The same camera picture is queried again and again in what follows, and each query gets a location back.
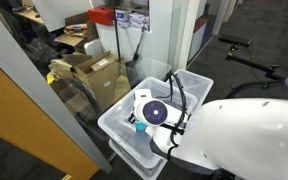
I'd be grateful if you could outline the blue plastic cup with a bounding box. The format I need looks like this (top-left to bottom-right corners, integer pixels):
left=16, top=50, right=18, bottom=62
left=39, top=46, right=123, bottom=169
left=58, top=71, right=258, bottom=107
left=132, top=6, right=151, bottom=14
left=134, top=121, right=149, bottom=133

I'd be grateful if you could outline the large clear plastic storage bin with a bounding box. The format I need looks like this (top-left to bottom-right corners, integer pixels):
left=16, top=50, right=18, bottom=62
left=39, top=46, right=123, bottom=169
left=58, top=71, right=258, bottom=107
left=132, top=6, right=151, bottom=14
left=97, top=76, right=199, bottom=180

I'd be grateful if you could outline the thick black cable hose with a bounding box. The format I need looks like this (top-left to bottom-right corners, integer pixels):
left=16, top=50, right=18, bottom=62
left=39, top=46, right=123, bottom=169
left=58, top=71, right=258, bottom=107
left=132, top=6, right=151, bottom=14
left=225, top=73, right=288, bottom=100

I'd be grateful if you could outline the red box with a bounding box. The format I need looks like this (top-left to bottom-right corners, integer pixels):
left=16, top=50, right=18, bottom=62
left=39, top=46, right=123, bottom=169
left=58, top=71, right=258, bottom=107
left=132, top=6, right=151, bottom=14
left=87, top=5, right=115, bottom=27

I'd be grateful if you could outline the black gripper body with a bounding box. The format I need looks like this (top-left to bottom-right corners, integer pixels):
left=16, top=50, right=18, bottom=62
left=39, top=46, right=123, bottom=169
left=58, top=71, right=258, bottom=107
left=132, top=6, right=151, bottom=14
left=127, top=112, right=137, bottom=125

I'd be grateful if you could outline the white board panel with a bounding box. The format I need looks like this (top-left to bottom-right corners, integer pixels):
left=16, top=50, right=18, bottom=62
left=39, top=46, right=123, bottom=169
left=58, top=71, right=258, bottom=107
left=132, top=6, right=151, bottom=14
left=31, top=0, right=94, bottom=33

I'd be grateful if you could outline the orange wood door panel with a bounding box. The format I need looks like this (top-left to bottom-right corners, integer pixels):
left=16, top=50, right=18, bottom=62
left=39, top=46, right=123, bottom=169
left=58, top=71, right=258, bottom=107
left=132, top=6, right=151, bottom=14
left=0, top=54, right=101, bottom=180

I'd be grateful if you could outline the flat cardboard sheet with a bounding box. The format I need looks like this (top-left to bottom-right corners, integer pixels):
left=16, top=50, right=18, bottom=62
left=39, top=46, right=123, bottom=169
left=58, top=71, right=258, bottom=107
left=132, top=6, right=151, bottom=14
left=53, top=32, right=86, bottom=48

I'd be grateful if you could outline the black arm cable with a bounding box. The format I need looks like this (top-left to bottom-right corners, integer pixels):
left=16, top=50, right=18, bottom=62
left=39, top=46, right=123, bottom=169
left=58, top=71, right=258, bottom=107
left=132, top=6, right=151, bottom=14
left=163, top=70, right=190, bottom=162

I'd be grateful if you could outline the small clear plastic storage bin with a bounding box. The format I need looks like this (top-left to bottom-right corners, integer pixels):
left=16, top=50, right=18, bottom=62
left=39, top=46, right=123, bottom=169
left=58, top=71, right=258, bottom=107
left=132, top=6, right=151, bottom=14
left=173, top=68, right=215, bottom=108

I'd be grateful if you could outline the black camera on stand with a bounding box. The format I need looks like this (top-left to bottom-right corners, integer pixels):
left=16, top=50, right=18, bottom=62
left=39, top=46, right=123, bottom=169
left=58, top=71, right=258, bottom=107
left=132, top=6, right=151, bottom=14
left=218, top=33, right=254, bottom=48

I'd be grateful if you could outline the black handled dustpan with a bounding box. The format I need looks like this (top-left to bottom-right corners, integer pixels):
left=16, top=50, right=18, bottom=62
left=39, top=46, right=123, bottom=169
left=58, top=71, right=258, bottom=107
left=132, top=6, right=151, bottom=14
left=131, top=29, right=146, bottom=63

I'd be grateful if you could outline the straw broom with black handle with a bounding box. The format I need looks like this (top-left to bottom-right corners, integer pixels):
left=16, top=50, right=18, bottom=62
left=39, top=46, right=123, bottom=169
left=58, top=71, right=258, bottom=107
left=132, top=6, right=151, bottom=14
left=111, top=0, right=132, bottom=102

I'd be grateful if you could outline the large open cardboard box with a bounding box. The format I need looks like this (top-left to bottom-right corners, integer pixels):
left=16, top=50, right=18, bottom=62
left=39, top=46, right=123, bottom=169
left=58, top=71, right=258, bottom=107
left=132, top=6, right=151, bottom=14
left=48, top=50, right=132, bottom=115

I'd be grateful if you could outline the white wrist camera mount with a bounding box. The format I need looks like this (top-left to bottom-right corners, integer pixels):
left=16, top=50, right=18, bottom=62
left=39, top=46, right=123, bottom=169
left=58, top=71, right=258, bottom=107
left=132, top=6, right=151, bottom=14
left=132, top=88, right=152, bottom=109

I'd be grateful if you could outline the white printed carton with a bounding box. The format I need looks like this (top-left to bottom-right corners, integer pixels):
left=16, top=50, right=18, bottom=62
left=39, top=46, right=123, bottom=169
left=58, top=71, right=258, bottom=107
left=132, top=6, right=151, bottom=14
left=114, top=7, right=132, bottom=29
left=129, top=11, right=151, bottom=33

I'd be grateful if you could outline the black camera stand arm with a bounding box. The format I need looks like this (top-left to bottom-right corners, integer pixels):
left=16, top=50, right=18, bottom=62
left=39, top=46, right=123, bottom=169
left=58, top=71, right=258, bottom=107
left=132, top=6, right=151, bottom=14
left=224, top=44, right=286, bottom=82

